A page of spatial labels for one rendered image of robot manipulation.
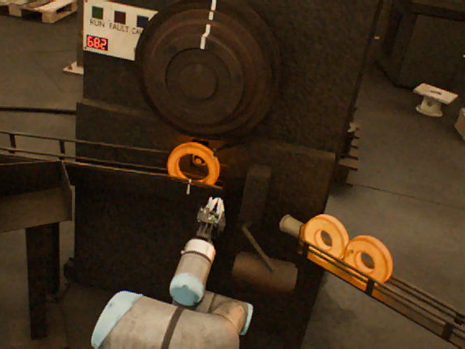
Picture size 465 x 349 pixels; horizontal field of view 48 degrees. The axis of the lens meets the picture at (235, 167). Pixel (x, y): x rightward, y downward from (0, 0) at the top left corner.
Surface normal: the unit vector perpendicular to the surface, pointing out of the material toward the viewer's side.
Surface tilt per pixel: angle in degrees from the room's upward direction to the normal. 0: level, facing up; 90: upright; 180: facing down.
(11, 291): 0
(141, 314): 19
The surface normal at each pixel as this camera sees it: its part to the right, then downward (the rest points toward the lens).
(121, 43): -0.18, 0.45
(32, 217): 0.07, -0.85
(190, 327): 0.34, -0.62
